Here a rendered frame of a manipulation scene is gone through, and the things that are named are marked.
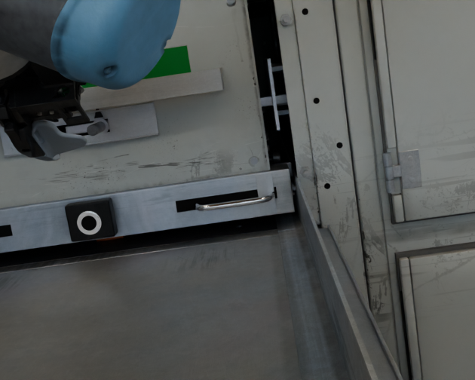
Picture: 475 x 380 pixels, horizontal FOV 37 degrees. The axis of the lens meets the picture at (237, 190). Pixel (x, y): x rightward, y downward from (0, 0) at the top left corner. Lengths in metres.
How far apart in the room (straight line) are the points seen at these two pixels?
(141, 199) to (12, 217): 0.18
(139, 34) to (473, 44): 0.54
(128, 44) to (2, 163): 0.57
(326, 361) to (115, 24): 0.28
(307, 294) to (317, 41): 0.35
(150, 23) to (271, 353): 0.27
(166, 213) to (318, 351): 0.45
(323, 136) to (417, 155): 0.12
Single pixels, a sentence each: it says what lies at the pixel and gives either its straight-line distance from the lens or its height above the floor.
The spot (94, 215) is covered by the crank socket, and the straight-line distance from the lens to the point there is 0.95.
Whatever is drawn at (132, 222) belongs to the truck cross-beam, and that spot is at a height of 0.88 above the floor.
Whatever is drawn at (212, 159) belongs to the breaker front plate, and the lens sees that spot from 0.95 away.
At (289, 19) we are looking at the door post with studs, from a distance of 0.88.
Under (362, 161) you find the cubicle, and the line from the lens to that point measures 0.92.
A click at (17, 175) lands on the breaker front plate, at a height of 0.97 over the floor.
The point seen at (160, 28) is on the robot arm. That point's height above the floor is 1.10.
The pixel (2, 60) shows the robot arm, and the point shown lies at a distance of 0.60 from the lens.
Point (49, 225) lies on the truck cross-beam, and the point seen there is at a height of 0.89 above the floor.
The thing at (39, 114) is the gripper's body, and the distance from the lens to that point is 0.72.
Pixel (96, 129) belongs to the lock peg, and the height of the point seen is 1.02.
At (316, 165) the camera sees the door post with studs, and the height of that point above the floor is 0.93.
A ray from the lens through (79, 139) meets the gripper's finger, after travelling 0.76.
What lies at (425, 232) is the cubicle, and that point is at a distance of 0.95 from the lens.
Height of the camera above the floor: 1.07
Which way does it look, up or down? 10 degrees down
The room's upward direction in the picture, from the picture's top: 9 degrees counter-clockwise
